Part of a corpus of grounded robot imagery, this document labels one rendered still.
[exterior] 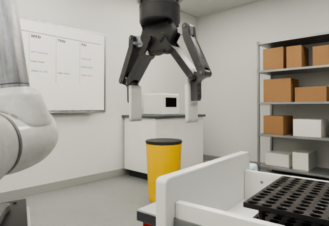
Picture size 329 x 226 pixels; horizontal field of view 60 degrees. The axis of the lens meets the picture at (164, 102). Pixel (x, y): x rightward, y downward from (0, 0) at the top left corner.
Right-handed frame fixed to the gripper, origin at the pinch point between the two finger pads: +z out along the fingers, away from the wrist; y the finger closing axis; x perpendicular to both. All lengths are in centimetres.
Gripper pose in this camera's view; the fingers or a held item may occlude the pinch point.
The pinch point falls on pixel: (161, 114)
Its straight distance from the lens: 52.3
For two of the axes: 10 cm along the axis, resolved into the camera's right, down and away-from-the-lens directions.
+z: 0.2, 10.0, -0.2
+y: 7.9, -0.2, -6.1
